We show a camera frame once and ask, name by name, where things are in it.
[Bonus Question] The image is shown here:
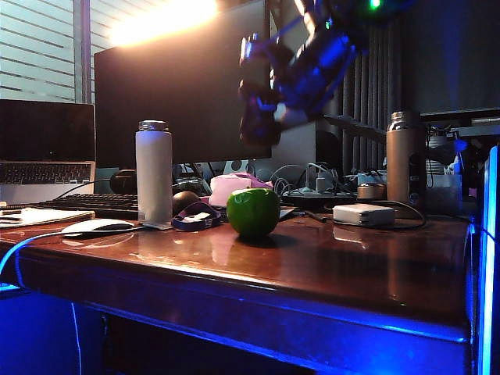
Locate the coiled white cable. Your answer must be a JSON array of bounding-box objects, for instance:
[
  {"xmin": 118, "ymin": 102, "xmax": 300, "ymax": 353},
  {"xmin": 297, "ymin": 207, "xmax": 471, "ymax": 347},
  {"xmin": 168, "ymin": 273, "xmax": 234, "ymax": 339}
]
[{"xmin": 270, "ymin": 164, "xmax": 308, "ymax": 195}]

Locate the thin black cable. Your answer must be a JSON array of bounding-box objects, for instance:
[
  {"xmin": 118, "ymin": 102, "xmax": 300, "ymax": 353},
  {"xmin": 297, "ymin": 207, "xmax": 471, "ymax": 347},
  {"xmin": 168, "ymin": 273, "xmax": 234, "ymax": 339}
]
[{"xmin": 53, "ymin": 177, "xmax": 113, "ymax": 199}]

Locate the green apple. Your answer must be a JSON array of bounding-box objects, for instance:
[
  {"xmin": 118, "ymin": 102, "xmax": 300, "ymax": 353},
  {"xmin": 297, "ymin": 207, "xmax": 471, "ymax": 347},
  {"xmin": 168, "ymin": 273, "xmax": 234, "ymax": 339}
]
[{"xmin": 226, "ymin": 187, "xmax": 282, "ymax": 238}]

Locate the dark brown round object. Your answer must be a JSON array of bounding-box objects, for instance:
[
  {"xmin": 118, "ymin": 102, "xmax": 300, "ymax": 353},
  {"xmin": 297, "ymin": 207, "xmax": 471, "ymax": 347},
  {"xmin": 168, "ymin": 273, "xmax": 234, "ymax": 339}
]
[{"xmin": 172, "ymin": 191, "xmax": 202, "ymax": 216}]

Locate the open silver laptop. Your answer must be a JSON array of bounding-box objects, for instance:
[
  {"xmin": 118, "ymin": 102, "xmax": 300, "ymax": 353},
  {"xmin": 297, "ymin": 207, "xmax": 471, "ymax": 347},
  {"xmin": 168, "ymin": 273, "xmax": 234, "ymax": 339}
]
[{"xmin": 0, "ymin": 98, "xmax": 97, "ymax": 205}]

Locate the blue lanyard with white badge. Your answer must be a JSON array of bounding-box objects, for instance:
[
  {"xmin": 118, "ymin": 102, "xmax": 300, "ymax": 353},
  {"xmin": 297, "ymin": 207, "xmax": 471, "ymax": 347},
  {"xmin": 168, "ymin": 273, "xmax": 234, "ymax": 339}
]
[{"xmin": 171, "ymin": 201, "xmax": 223, "ymax": 233}]

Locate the dark curtain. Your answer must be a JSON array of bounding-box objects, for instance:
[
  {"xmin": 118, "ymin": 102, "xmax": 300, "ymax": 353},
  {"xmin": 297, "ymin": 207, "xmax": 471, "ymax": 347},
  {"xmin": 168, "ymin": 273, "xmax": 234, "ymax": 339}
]
[{"xmin": 323, "ymin": 0, "xmax": 500, "ymax": 173}]

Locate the white power adapter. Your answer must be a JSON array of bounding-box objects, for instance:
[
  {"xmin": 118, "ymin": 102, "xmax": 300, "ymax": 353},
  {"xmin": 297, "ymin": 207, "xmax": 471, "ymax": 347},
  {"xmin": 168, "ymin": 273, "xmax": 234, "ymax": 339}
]
[{"xmin": 332, "ymin": 203, "xmax": 395, "ymax": 227}]

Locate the white notebook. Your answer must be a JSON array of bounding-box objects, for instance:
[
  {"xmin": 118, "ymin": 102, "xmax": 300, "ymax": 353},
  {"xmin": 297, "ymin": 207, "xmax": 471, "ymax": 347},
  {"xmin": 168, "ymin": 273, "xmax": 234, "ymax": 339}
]
[{"xmin": 0, "ymin": 206, "xmax": 96, "ymax": 230}]

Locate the pink cloth bundle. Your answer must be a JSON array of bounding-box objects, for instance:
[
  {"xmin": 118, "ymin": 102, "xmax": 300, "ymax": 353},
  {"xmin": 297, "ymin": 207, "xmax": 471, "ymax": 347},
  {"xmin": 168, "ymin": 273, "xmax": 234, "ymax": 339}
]
[{"xmin": 208, "ymin": 172, "xmax": 274, "ymax": 208}]

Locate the black thermos bottle cap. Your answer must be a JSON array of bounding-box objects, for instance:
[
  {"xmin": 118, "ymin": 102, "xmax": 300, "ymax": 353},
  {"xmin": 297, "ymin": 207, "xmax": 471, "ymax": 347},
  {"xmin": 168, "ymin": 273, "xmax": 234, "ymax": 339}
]
[{"xmin": 239, "ymin": 107, "xmax": 283, "ymax": 148}]

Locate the white computer mouse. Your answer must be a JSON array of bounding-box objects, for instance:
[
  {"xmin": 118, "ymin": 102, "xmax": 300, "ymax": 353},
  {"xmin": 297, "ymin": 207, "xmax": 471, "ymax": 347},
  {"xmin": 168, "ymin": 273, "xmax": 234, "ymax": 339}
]
[{"xmin": 61, "ymin": 218, "xmax": 135, "ymax": 238}]

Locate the white thermos bottle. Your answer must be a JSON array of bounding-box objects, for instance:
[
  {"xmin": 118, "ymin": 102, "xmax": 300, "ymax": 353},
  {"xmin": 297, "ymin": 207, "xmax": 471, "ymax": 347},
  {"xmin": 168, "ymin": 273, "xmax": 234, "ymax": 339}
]
[{"xmin": 135, "ymin": 120, "xmax": 173, "ymax": 229}]

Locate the white mouse cable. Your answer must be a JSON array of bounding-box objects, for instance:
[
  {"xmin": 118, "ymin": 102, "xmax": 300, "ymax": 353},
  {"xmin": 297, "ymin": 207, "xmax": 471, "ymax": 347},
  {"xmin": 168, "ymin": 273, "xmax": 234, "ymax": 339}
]
[{"xmin": 0, "ymin": 229, "xmax": 66, "ymax": 290}]

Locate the black power strip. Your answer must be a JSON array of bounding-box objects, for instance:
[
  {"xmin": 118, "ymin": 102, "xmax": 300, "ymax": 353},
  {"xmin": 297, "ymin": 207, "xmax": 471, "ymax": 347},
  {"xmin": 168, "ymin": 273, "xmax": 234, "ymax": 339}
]
[{"xmin": 280, "ymin": 187, "xmax": 358, "ymax": 210}]

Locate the black round speaker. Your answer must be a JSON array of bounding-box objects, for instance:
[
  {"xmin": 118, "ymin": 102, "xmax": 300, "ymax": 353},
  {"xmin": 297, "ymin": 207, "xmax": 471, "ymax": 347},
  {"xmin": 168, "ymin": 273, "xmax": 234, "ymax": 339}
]
[{"xmin": 109, "ymin": 169, "xmax": 138, "ymax": 195}]

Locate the large black monitor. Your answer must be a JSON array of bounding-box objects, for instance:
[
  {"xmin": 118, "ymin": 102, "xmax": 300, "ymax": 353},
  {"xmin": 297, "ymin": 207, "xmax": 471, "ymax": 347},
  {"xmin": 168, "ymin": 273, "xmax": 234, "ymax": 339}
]
[{"xmin": 94, "ymin": 0, "xmax": 273, "ymax": 170}]

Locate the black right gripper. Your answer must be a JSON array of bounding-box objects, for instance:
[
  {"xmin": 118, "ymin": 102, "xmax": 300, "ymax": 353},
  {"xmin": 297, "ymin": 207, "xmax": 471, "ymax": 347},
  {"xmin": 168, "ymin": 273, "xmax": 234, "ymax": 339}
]
[{"xmin": 237, "ymin": 25, "xmax": 358, "ymax": 120}]

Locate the black keyboard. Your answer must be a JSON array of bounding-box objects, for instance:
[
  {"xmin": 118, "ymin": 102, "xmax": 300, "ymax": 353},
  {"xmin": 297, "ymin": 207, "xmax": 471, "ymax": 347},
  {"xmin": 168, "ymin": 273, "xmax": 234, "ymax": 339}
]
[{"xmin": 34, "ymin": 193, "xmax": 140, "ymax": 220}]

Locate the bronze bottle cap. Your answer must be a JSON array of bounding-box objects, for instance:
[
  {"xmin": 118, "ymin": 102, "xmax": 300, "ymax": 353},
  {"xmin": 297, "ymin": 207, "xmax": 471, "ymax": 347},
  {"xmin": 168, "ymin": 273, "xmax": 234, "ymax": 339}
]
[{"xmin": 356, "ymin": 183, "xmax": 388, "ymax": 202}]

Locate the blue lit vertical post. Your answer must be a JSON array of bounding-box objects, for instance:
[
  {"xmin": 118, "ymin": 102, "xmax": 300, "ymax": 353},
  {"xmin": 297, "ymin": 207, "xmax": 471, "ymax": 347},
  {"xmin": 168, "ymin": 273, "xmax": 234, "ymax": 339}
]
[{"xmin": 475, "ymin": 145, "xmax": 500, "ymax": 375}]

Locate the bronze thermos bottle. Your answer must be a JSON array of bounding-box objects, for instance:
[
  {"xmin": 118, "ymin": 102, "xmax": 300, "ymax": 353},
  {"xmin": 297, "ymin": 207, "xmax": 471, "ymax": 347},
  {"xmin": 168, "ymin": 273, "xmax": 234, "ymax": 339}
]
[{"xmin": 385, "ymin": 111, "xmax": 427, "ymax": 209}]

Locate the upright silver laptop lid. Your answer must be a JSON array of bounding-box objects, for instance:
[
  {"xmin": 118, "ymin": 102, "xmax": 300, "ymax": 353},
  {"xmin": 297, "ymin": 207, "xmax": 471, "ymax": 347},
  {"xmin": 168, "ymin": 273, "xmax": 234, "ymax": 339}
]
[{"xmin": 270, "ymin": 112, "xmax": 318, "ymax": 175}]

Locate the clear plastic container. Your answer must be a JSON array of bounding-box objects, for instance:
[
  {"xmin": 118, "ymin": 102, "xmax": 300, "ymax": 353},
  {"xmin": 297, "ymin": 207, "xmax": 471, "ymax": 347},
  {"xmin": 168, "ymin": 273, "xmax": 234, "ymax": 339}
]
[{"xmin": 425, "ymin": 173, "xmax": 463, "ymax": 214}]

